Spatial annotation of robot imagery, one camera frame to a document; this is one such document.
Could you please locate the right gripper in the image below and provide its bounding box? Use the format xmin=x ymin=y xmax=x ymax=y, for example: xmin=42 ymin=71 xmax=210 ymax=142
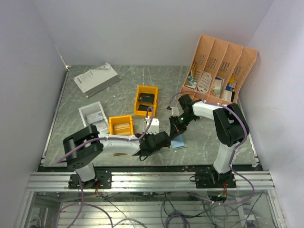
xmin=169 ymin=113 xmax=197 ymax=140

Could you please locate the yellow bin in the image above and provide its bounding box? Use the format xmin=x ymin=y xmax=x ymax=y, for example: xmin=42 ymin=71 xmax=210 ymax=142
xmin=109 ymin=115 xmax=134 ymax=136
xmin=133 ymin=85 xmax=159 ymax=117

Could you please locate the black cards stack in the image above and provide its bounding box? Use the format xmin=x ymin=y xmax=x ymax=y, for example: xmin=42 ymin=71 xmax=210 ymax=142
xmin=137 ymin=93 xmax=155 ymax=111

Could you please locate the white bin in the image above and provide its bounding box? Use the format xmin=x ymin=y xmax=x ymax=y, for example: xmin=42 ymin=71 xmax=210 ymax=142
xmin=78 ymin=102 xmax=109 ymax=133

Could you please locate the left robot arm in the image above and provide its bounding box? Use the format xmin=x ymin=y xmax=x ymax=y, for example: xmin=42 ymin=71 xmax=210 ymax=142
xmin=58 ymin=125 xmax=171 ymax=189

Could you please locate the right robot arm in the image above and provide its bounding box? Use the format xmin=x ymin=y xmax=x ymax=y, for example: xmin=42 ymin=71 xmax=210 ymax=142
xmin=167 ymin=94 xmax=249 ymax=188

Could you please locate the gold cards stack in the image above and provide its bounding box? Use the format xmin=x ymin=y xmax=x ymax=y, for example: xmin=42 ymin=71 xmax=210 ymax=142
xmin=114 ymin=123 xmax=132 ymax=136

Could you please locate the silver VIP cards stack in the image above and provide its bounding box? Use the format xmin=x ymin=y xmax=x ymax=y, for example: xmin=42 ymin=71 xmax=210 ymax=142
xmin=86 ymin=111 xmax=107 ymax=131

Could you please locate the white oval paint palette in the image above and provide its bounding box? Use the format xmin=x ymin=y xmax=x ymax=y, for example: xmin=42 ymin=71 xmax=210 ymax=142
xmin=197 ymin=71 xmax=212 ymax=93

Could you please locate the red white box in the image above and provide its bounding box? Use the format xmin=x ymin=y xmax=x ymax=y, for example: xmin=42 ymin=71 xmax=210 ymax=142
xmin=210 ymin=77 xmax=224 ymax=96

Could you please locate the blue white box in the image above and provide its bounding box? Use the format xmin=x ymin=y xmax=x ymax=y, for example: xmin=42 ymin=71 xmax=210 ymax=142
xmin=223 ymin=81 xmax=237 ymax=102

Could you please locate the orange file organizer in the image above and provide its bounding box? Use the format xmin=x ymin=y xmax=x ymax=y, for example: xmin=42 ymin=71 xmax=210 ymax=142
xmin=181 ymin=35 xmax=258 ymax=105

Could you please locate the grey white booklet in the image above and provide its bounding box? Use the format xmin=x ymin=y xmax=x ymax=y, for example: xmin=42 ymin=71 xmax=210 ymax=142
xmin=73 ymin=63 xmax=121 ymax=98

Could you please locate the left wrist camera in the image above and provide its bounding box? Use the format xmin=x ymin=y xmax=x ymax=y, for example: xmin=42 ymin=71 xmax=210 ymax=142
xmin=145 ymin=116 xmax=160 ymax=134

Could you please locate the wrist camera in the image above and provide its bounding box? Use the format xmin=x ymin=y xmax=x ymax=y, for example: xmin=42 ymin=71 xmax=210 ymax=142
xmin=167 ymin=106 xmax=180 ymax=117
xmin=145 ymin=116 xmax=160 ymax=134

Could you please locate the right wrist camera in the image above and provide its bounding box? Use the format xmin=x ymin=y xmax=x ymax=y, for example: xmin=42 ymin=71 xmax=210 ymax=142
xmin=167 ymin=106 xmax=180 ymax=117

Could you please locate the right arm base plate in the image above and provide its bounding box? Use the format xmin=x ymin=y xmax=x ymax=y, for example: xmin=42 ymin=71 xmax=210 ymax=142
xmin=189 ymin=172 xmax=236 ymax=189

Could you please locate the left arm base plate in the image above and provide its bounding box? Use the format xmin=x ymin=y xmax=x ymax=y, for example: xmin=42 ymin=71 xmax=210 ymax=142
xmin=68 ymin=171 xmax=112 ymax=189

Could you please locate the aluminium rail frame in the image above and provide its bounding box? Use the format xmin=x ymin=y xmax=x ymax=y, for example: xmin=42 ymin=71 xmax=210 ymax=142
xmin=15 ymin=171 xmax=287 ymax=228

